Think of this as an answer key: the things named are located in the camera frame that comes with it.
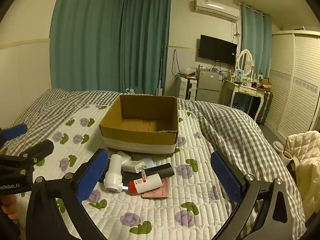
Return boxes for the cream quilted jacket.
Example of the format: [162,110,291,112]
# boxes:
[284,130,320,219]

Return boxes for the open cardboard box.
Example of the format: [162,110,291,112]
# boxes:
[99,94,180,156]

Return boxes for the white mop pole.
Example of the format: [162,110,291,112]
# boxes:
[156,46,166,96]

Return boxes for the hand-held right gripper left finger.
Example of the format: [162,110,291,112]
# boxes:
[25,149,109,240]

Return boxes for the white flat box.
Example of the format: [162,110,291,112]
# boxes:
[116,150,133,163]

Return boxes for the white floral quilted mat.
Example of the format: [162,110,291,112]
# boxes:
[0,104,252,240]

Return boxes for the white and red cylinder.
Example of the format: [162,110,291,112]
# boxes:
[128,173,163,195]

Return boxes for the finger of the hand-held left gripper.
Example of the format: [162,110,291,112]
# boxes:
[14,139,55,167]
[0,123,28,143]

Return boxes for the green curtain panel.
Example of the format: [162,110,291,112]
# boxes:
[121,0,172,96]

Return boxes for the black rectangular box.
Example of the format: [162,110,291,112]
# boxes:
[143,163,175,178]

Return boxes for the white air conditioner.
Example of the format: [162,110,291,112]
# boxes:
[193,0,240,22]

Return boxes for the black wall television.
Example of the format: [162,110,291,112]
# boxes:
[198,34,238,66]

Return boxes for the dark wall cable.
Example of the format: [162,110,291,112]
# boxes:
[171,49,184,78]

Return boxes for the grey checked blanket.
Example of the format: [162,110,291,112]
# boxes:
[0,88,307,240]

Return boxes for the white plug adapter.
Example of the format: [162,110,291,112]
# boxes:
[121,161,143,174]

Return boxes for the white ribbed suitcase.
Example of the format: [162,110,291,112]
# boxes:
[178,76,198,100]

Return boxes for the light blue small case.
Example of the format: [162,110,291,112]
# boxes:
[138,158,154,169]

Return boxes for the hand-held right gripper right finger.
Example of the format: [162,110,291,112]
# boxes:
[211,151,300,240]

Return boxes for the narrow green curtain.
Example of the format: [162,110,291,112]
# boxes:
[241,4,272,78]

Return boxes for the person's left hand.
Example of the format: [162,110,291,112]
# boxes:
[0,194,19,222]

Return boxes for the white lint shaver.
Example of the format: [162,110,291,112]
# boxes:
[103,154,124,194]

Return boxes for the pink flat card case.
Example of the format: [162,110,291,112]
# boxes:
[140,177,170,199]

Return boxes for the white waste bin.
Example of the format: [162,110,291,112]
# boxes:
[272,141,293,166]

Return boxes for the white slatted wardrobe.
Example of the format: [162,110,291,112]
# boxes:
[264,30,320,136]

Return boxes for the wide green curtain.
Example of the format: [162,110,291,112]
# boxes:
[49,0,126,93]

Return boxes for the silver mini fridge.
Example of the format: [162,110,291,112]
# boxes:
[195,68,222,103]

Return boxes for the white vanity table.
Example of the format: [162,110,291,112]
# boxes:
[221,76,272,121]

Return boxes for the oval white vanity mirror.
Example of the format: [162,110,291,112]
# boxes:
[236,49,254,77]

